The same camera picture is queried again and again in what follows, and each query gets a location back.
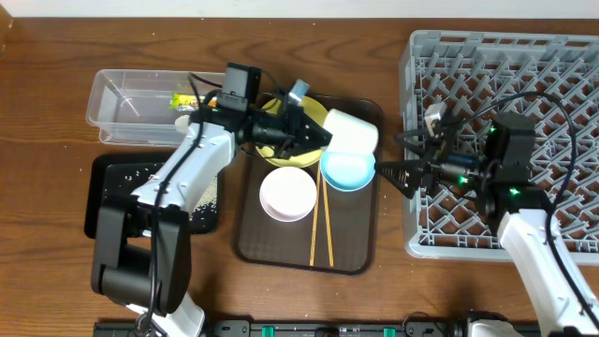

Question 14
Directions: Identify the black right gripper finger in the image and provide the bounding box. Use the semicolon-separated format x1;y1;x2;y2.
374;160;424;199
394;129;427;156

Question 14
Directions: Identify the white cup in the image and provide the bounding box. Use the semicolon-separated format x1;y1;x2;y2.
323;109;379;154

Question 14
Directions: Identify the light blue bowl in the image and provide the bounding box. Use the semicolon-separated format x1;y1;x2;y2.
320;152;375;192

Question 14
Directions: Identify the wooden chopstick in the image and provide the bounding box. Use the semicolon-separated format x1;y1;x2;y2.
309;166;321;267
320;172;334;267

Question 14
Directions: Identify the pink white bowl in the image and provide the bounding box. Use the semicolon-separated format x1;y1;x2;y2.
258;167;317;223

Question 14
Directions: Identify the white tissue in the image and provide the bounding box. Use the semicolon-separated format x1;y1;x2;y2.
174;114;190;135

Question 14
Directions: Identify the rice pile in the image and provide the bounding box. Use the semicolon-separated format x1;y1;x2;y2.
107;163;220;226

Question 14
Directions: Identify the green snack wrapper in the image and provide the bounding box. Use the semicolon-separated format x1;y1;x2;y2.
169;93;204;112

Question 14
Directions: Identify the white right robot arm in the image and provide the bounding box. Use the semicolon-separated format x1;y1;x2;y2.
374;112;598;336

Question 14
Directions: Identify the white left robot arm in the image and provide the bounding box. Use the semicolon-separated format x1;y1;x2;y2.
84;99;379;336

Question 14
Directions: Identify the grey plastic dishwasher rack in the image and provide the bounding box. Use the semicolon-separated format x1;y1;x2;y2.
399;30;598;266

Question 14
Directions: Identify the clear plastic waste bin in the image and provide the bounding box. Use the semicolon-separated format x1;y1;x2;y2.
86;69;194;147

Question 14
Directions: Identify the black waste tray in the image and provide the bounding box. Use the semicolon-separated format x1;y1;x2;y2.
84;152;223;239

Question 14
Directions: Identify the yellow plate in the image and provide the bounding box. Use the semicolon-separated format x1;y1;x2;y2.
255;96;328;168

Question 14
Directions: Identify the brown serving tray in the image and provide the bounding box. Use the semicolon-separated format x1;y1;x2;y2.
234;95;383;275

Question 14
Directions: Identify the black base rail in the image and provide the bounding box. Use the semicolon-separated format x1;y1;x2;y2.
92;312;544;337

